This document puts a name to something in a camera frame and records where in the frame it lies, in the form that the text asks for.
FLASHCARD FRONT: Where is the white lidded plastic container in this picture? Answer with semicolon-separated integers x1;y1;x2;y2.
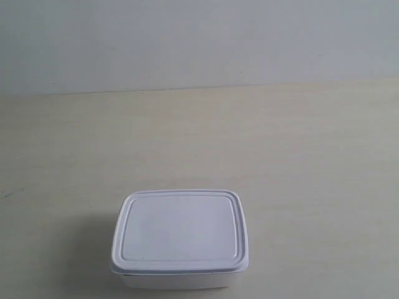
110;189;249;290

